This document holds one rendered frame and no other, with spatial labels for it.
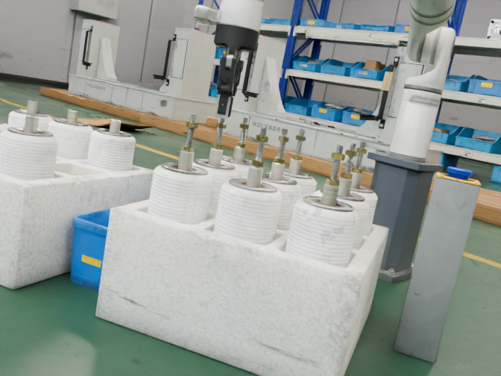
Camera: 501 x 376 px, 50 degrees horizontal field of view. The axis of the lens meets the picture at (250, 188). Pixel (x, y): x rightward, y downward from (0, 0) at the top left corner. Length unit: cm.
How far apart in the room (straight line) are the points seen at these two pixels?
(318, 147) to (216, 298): 258
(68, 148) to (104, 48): 428
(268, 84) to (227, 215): 307
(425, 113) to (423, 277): 53
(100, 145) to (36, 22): 651
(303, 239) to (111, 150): 54
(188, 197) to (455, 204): 43
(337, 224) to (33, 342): 45
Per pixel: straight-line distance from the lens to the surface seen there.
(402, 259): 140
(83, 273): 101
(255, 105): 386
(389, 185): 137
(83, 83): 536
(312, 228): 75
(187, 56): 432
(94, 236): 97
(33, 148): 98
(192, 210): 83
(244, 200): 77
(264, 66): 386
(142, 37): 849
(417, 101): 137
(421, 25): 125
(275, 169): 91
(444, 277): 95
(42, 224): 98
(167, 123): 418
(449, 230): 94
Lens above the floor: 39
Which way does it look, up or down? 10 degrees down
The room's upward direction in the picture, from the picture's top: 11 degrees clockwise
